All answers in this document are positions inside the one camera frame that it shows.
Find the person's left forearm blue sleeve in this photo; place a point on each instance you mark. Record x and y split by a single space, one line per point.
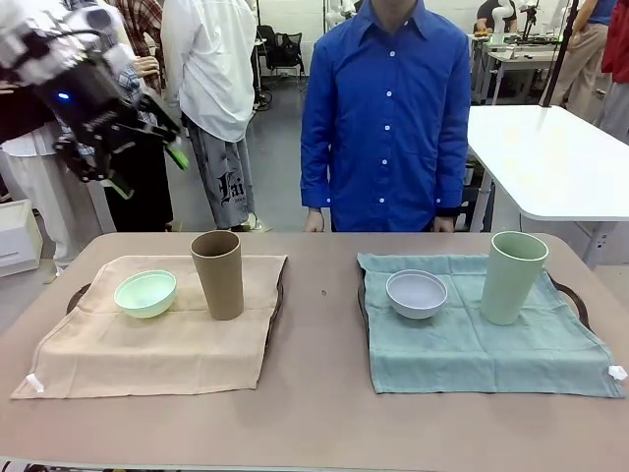
452 177

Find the white foam box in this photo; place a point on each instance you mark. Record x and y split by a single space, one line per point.
15 236

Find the bystander in beige trousers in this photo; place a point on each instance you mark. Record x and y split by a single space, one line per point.
585 54

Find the tall brown cup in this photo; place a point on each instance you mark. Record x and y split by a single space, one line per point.
221 285

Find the bystander in dark brown top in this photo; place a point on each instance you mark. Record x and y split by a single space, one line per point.
29 172

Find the pale blue bowl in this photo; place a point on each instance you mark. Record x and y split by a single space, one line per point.
417 295

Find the black office chair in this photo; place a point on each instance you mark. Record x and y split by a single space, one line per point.
285 51

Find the person's right hand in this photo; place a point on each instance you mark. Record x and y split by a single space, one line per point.
313 221

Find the tall light green cup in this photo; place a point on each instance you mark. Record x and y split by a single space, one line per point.
511 290

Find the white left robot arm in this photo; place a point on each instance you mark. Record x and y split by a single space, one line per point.
29 54

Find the white side table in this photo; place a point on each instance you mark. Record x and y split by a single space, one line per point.
550 162

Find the mint green bowl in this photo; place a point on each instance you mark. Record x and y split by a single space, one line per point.
145 295

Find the bystander in blue plaid shirt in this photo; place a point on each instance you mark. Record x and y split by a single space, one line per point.
147 206

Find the teal cloth mat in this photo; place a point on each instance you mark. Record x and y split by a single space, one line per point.
491 354

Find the bystander in red plaid shirt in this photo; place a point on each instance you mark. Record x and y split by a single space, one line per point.
145 27

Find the bystander in white shirt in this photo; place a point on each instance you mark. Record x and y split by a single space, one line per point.
211 74

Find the dark brown serving tray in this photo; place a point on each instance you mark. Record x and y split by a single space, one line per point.
278 302
360 290

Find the beige cloth mat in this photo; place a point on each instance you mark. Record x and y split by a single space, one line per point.
147 354

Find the bystander in red top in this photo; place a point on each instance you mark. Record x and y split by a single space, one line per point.
618 44

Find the person's right forearm blue sleeve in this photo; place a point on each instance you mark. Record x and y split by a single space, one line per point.
314 177

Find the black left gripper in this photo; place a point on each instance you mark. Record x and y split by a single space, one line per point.
88 108

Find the black tripod pole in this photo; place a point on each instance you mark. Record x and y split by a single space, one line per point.
557 59

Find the person torso in blue shirt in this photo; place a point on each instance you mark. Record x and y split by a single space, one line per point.
383 123

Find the person's left hand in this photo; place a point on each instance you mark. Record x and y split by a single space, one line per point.
442 224

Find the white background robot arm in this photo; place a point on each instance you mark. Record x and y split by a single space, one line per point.
338 10

